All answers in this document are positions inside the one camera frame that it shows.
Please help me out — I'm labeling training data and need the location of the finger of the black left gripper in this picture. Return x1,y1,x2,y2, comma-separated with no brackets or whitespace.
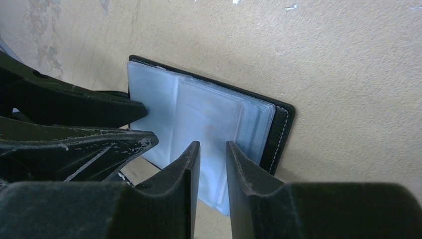
0,52,148,128
0,117,159,183

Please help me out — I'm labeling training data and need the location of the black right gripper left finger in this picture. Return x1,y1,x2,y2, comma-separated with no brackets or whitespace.
0,141,201,239

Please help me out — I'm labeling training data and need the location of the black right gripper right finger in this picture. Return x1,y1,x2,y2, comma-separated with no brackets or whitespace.
226,141,422,239

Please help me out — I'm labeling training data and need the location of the black leather card holder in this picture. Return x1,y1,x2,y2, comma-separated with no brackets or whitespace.
127,55,296,216

